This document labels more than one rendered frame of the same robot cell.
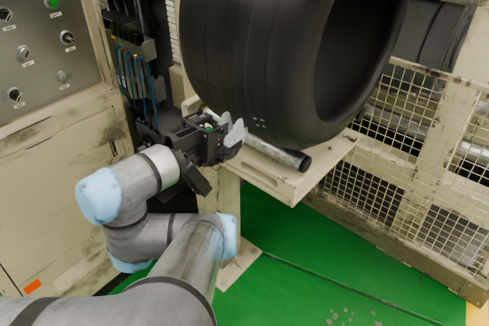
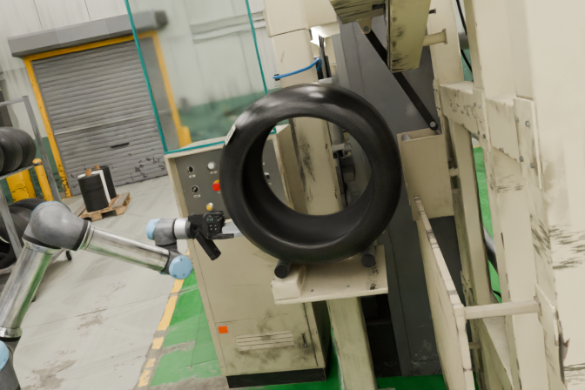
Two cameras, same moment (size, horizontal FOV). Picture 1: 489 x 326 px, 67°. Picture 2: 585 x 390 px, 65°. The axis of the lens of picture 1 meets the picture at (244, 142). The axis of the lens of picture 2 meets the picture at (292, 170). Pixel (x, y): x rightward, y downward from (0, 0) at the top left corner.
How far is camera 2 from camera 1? 141 cm
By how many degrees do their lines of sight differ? 61
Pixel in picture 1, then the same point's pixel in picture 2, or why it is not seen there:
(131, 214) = (158, 239)
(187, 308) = (75, 221)
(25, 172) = (228, 248)
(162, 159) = (179, 222)
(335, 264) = not seen: outside the picture
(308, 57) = (233, 184)
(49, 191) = (240, 267)
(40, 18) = not seen: hidden behind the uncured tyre
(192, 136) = (198, 218)
